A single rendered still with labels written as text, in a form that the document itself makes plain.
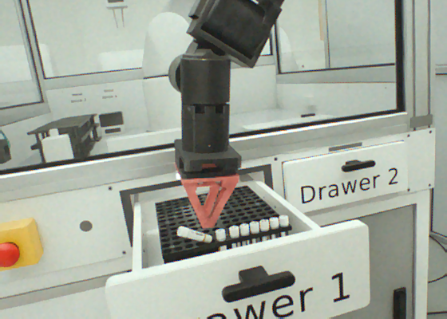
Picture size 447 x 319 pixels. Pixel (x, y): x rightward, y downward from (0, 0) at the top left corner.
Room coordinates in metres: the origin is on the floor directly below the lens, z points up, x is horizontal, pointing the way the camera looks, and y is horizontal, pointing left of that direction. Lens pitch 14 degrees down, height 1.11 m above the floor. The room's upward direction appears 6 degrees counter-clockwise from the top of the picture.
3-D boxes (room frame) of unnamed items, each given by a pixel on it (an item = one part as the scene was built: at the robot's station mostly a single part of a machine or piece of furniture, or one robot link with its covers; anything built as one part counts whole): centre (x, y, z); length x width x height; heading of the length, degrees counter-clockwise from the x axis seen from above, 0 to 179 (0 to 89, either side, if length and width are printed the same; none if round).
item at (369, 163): (0.72, -0.21, 0.91); 0.07 x 0.04 x 0.01; 105
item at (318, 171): (0.75, -0.21, 0.87); 0.29 x 0.02 x 0.11; 105
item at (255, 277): (0.33, 0.01, 0.91); 0.07 x 0.04 x 0.01; 105
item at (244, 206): (0.55, 0.07, 0.87); 0.22 x 0.18 x 0.06; 15
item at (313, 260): (0.36, 0.01, 0.87); 0.29 x 0.02 x 0.11; 105
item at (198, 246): (0.45, 0.04, 0.90); 0.18 x 0.02 x 0.01; 105
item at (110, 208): (1.14, 0.18, 0.87); 1.02 x 0.95 x 0.14; 105
